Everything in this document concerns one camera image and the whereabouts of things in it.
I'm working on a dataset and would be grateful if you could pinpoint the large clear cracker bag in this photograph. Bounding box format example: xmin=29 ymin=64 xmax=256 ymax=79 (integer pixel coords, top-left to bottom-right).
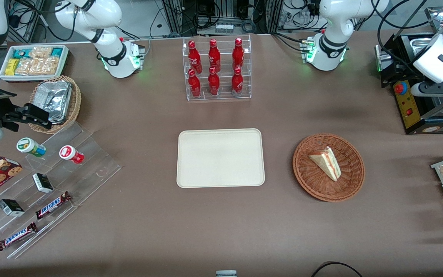
xmin=15 ymin=57 xmax=60 ymax=76

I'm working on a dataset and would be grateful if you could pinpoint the small clear cracker bag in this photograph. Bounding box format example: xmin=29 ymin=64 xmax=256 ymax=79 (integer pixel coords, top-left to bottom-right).
xmin=29 ymin=47 xmax=53 ymax=60

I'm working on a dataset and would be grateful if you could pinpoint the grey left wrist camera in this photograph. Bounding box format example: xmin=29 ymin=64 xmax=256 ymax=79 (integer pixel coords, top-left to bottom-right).
xmin=411 ymin=81 xmax=443 ymax=97

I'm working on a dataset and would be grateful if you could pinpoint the yellow snack pack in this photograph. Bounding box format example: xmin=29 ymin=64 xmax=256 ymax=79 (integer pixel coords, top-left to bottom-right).
xmin=5 ymin=58 xmax=19 ymax=77

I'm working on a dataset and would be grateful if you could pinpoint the clear acrylic stepped stand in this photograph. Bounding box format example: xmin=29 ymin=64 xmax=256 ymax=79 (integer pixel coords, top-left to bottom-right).
xmin=0 ymin=122 xmax=122 ymax=259

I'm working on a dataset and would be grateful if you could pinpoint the red cola bottle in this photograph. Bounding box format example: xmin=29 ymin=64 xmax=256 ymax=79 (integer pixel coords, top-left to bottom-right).
xmin=188 ymin=68 xmax=202 ymax=98
xmin=188 ymin=40 xmax=203 ymax=75
xmin=208 ymin=38 xmax=222 ymax=73
xmin=207 ymin=67 xmax=221 ymax=96
xmin=231 ymin=67 xmax=244 ymax=96
xmin=231 ymin=37 xmax=245 ymax=72

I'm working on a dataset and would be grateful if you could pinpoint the small black box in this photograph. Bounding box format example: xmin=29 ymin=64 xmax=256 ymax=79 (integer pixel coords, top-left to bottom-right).
xmin=32 ymin=173 xmax=54 ymax=194
xmin=0 ymin=199 xmax=25 ymax=217

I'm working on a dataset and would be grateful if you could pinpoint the red lid white cup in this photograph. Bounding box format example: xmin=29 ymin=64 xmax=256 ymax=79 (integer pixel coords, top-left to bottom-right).
xmin=59 ymin=145 xmax=85 ymax=165

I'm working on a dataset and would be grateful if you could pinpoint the black metal machine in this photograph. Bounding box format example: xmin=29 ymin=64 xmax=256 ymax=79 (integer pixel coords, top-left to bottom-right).
xmin=375 ymin=32 xmax=443 ymax=135

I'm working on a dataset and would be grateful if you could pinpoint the brown round wicker basket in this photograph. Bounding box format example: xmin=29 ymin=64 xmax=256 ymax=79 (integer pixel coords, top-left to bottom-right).
xmin=292 ymin=133 xmax=366 ymax=203

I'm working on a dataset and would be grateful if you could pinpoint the clear acrylic bottle rack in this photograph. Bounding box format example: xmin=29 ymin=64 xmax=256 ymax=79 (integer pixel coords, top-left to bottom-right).
xmin=182 ymin=34 xmax=252 ymax=102

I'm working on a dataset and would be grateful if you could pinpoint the cream rectangular tray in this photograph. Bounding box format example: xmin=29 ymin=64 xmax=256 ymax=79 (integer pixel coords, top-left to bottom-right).
xmin=176 ymin=128 xmax=266 ymax=189

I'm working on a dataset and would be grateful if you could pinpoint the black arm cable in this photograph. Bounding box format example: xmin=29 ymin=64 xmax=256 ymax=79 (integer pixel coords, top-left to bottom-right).
xmin=371 ymin=0 xmax=439 ymax=77

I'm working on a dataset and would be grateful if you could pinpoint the light wicker basket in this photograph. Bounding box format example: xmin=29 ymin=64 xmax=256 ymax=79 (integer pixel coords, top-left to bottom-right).
xmin=28 ymin=75 xmax=82 ymax=135

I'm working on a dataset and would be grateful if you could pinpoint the white power strip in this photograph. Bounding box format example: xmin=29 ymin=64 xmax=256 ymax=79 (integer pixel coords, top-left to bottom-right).
xmin=214 ymin=23 xmax=235 ymax=35

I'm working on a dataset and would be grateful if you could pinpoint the white rectangular snack bin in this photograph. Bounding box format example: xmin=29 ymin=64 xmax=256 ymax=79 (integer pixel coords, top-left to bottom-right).
xmin=0 ymin=44 xmax=70 ymax=82

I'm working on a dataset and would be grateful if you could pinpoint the silver foil container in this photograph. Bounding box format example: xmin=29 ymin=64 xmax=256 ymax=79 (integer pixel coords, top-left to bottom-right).
xmin=32 ymin=80 xmax=72 ymax=124

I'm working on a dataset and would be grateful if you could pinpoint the snickers bar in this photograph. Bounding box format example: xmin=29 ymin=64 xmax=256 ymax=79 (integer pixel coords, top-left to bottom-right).
xmin=35 ymin=191 xmax=72 ymax=220
xmin=0 ymin=222 xmax=38 ymax=252

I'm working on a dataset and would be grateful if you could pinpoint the green lid white cup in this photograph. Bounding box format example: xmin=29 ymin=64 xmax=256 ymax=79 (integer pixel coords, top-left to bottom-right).
xmin=16 ymin=137 xmax=47 ymax=159

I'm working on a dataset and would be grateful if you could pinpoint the triangular sandwich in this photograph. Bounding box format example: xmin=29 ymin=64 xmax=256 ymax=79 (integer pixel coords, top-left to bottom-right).
xmin=308 ymin=146 xmax=341 ymax=182

